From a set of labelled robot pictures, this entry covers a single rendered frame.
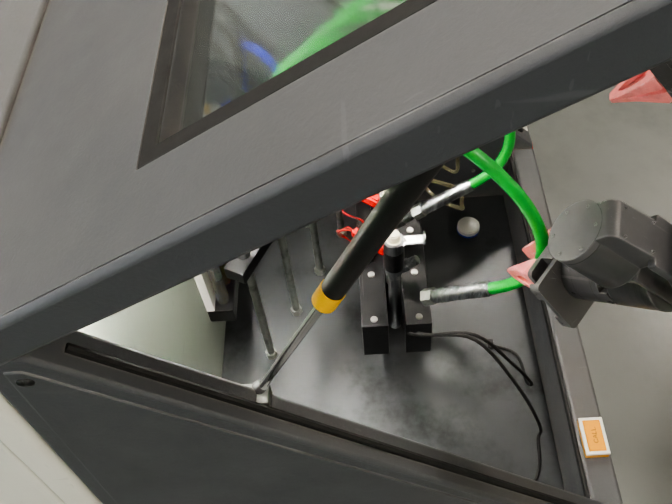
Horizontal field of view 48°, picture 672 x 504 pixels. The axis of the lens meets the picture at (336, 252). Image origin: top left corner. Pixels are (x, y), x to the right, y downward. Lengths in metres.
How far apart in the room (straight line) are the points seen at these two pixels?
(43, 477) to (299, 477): 0.24
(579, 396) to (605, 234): 0.48
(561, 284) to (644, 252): 0.13
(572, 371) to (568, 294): 0.34
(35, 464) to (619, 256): 0.54
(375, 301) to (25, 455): 0.56
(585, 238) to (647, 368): 1.63
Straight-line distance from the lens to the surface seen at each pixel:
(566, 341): 1.13
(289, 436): 0.67
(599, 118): 2.86
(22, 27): 0.77
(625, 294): 0.72
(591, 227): 0.65
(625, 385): 2.23
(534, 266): 0.78
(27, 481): 0.80
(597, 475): 1.05
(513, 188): 0.75
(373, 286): 1.12
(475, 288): 0.90
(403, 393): 1.20
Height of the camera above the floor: 1.90
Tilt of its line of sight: 53 degrees down
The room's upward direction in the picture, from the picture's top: 7 degrees counter-clockwise
